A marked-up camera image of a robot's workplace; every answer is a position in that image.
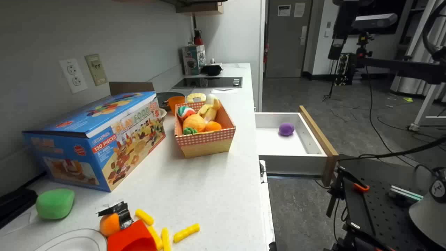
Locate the dark toy pan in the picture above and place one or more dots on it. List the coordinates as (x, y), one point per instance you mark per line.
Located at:
(163, 97)

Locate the beige switch plate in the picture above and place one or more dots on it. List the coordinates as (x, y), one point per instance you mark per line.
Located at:
(96, 69)

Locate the black desk with white legs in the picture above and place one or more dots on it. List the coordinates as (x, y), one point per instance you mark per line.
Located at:
(411, 69)

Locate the black flat object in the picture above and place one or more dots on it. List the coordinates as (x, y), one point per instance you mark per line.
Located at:
(15, 204)

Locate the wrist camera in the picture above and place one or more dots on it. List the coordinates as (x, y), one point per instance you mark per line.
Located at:
(374, 21)

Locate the orange toy peach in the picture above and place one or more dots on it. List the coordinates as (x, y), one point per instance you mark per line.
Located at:
(193, 123)

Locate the purple toy ball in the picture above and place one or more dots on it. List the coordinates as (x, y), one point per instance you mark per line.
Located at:
(286, 128)

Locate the small orange toy fruit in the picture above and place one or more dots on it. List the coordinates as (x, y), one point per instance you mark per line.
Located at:
(213, 126)

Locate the grey door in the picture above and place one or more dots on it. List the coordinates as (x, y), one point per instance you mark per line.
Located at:
(287, 45)

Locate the orange toy cup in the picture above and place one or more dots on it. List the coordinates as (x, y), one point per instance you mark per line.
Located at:
(175, 103)

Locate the red toy fries holder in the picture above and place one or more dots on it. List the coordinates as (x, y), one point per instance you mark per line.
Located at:
(132, 238)

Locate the yellow toy banana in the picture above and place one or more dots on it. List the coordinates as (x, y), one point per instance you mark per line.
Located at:
(210, 109)

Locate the white wall socket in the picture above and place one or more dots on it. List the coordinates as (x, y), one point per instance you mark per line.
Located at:
(73, 75)

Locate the orange toy ball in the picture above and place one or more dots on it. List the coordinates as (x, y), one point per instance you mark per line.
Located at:
(108, 226)

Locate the striped toy ball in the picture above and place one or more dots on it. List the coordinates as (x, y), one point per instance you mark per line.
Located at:
(185, 111)

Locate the orange clamp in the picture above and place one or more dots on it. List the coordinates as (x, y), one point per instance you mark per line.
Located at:
(361, 187)

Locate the blue toy food box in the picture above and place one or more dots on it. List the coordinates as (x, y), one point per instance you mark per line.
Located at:
(87, 146)

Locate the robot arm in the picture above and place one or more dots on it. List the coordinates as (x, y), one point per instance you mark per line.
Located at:
(427, 216)

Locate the black cooktop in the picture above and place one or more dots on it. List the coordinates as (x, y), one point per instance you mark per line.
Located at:
(216, 82)

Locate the green toy vegetable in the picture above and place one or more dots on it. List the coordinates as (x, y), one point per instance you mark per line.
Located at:
(189, 131)

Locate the black speckled board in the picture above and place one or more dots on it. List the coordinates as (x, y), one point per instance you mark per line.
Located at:
(344, 69)

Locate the white plate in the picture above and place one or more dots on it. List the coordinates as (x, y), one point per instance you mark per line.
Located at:
(80, 243)

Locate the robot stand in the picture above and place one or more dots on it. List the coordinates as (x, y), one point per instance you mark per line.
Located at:
(379, 216)

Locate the white drawer with wooden front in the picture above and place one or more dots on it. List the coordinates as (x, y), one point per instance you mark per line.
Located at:
(289, 153)

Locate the checkered cardboard basket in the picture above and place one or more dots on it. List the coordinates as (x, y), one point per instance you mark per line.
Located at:
(205, 143)

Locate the black small appliance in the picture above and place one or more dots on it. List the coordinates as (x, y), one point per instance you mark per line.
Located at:
(212, 69)

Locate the yellow toy fry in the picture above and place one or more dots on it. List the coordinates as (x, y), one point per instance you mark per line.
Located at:
(144, 217)
(166, 240)
(186, 233)
(155, 237)

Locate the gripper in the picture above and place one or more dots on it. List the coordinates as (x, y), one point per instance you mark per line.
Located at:
(345, 19)

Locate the black clamp mount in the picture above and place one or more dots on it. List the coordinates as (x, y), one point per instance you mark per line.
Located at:
(336, 190)

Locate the camera on mount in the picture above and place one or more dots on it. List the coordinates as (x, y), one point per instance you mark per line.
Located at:
(363, 45)

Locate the silver and green bar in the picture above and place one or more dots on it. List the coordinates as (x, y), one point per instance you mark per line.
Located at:
(406, 193)

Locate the green toy lump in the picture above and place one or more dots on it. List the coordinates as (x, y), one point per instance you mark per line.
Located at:
(55, 204)

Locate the green and white carton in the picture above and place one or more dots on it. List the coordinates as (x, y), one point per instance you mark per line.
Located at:
(192, 60)

